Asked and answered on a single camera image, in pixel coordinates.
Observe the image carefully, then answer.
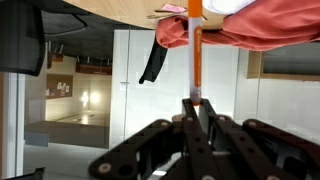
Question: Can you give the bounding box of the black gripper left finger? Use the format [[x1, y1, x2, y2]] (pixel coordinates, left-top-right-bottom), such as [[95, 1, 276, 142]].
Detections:
[[87, 98, 218, 180]]

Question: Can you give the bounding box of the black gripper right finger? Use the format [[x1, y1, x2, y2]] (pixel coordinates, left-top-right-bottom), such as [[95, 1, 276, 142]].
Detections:
[[198, 98, 320, 180]]

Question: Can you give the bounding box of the orange white marker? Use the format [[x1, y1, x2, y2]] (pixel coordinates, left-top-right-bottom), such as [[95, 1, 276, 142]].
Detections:
[[187, 0, 204, 107]]

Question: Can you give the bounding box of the frosted glass door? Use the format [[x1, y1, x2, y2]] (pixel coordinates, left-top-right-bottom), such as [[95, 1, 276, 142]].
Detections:
[[111, 29, 242, 152]]

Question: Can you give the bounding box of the cork notice board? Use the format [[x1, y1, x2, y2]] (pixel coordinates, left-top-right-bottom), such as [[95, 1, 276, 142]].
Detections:
[[45, 73, 75, 100]]

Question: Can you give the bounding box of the red cloth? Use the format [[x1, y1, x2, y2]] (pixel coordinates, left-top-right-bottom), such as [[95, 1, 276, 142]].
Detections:
[[155, 0, 320, 52]]

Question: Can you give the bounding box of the thin wooden stick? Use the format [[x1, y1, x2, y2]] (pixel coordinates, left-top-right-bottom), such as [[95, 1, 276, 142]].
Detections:
[[146, 9, 172, 20]]

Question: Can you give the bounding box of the pink sticky note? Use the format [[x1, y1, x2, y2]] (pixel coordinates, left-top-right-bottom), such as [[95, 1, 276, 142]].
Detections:
[[161, 3, 188, 15]]

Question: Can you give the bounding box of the black office chair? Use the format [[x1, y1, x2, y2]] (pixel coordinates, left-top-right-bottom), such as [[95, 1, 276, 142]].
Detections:
[[0, 0, 90, 77]]

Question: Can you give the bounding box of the wood framed wall panel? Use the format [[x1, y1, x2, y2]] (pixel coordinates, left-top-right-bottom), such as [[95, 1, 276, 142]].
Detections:
[[246, 42, 320, 83]]

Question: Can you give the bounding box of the black hanging strap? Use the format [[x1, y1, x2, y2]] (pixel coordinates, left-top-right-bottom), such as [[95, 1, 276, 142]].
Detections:
[[138, 31, 169, 85]]

